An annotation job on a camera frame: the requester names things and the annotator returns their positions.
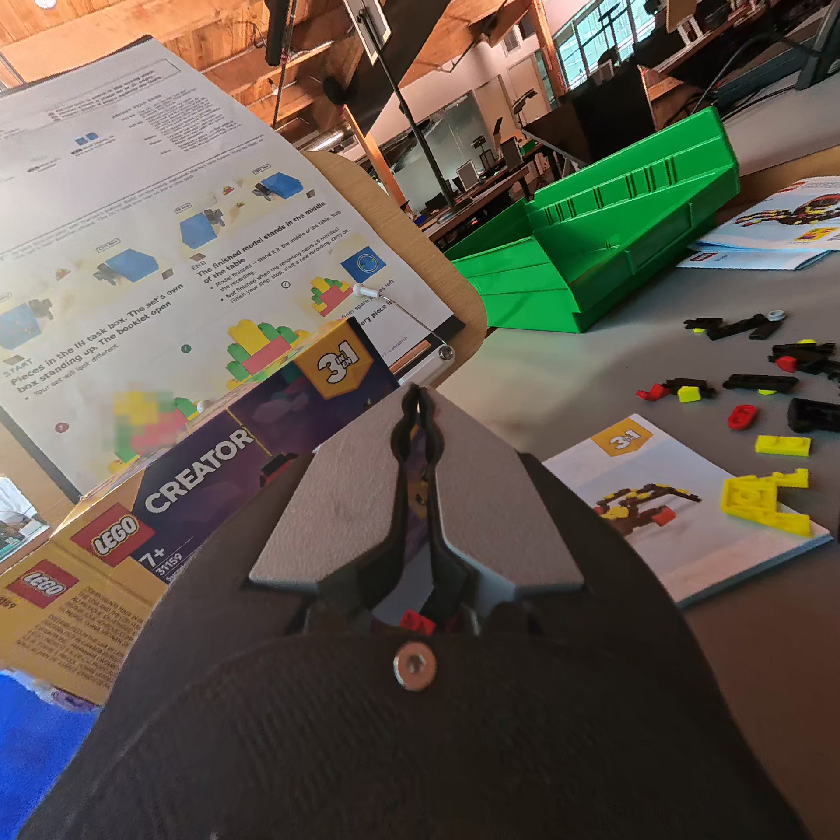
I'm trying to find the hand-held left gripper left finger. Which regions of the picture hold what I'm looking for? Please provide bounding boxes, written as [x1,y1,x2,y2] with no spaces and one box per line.
[247,384,418,611]

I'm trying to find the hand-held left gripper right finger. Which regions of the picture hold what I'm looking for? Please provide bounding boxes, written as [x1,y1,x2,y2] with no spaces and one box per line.
[420,388,586,618]

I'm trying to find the white panel on stand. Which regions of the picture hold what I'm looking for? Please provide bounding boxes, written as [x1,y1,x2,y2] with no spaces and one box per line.
[344,0,395,67]

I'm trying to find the blue plastic bin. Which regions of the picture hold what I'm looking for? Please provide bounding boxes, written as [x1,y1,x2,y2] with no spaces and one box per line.
[0,670,99,840]

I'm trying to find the pile of lego pieces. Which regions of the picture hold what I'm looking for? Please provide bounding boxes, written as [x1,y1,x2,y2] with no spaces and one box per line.
[637,309,840,539]

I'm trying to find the green plastic bin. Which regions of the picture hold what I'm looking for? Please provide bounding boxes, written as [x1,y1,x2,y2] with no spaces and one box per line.
[447,105,742,336]

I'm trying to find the open spider instruction booklet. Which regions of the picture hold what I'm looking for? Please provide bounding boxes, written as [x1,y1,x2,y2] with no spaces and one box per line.
[542,414,836,607]

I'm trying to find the printed instruction sheet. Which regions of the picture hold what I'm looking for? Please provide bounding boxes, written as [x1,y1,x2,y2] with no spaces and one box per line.
[0,37,463,500]

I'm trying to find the purple lego set box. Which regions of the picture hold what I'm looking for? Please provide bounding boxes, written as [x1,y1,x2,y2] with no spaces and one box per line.
[0,322,401,710]

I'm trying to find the closed instruction booklet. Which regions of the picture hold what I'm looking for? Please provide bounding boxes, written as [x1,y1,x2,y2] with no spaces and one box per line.
[676,175,840,273]

